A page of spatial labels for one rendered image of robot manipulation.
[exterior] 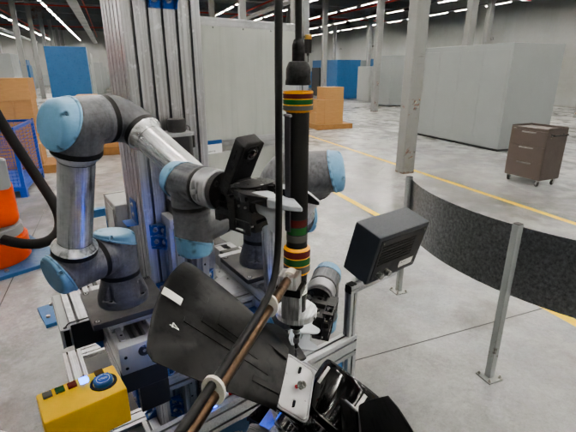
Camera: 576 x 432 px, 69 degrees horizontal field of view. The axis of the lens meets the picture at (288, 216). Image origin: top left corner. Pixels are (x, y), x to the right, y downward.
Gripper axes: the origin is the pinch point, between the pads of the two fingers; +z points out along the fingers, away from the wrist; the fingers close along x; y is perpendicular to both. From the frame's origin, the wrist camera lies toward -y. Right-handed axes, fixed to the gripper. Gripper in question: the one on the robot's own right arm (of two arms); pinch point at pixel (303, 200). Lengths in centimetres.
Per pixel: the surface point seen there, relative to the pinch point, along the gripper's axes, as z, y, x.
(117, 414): -37, 51, 18
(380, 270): -23, 44, -67
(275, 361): 1.4, 23.8, 8.3
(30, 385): -204, 152, 0
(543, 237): 4, 61, -184
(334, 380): 8.0, 27.8, 1.8
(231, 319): -4.5, 17.1, 11.8
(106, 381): -40, 45, 18
